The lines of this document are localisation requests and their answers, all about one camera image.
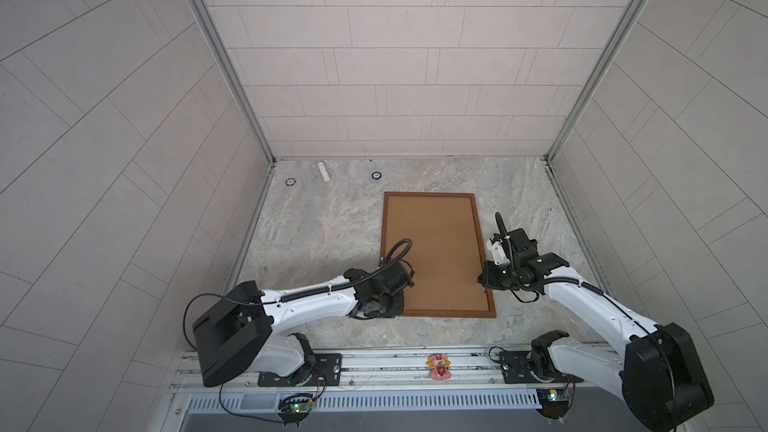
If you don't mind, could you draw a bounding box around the left green circuit board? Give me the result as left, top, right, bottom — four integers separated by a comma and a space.
277, 393, 315, 424

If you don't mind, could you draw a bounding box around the green circuit board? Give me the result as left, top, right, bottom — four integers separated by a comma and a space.
536, 388, 572, 420
277, 393, 315, 424

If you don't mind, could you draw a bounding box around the pink toy figure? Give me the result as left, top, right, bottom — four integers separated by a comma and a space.
427, 353, 452, 381

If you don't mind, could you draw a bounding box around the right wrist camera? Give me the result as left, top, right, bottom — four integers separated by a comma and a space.
486, 239, 509, 265

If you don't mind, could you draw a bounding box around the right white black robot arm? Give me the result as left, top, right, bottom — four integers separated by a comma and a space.
478, 227, 715, 431

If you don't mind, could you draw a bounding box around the white vented cable duct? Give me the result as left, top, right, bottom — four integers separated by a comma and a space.
187, 389, 542, 414

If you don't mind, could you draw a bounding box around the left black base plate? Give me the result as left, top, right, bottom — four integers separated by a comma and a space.
257, 353, 342, 387

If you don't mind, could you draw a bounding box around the aluminium front rail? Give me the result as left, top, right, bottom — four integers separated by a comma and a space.
167, 344, 670, 395

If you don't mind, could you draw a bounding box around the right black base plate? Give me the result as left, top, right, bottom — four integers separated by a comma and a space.
499, 350, 567, 384

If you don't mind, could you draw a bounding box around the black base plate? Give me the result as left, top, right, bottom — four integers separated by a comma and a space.
499, 350, 567, 384
257, 353, 342, 387

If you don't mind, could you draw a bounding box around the brown wooden picture frame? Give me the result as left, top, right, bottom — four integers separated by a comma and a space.
380, 191, 497, 319

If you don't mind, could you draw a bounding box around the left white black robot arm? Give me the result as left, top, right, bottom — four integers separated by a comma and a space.
191, 259, 415, 388

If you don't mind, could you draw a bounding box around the white cylinder tube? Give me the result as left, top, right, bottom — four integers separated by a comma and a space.
317, 162, 331, 183

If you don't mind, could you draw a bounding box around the right green circuit board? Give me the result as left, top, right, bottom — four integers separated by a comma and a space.
536, 388, 572, 420

